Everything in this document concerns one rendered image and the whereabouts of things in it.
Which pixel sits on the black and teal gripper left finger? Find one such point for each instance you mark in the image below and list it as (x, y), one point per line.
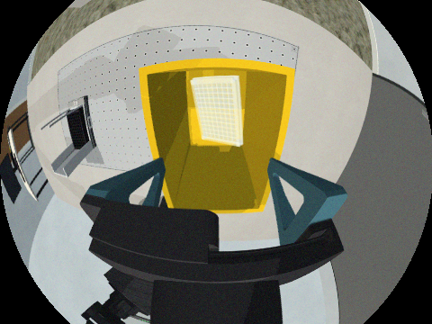
(119, 188)

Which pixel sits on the yellow plastics bin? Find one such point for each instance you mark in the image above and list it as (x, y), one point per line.
(207, 175)

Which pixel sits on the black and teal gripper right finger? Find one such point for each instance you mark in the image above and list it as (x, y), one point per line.
(322, 199)

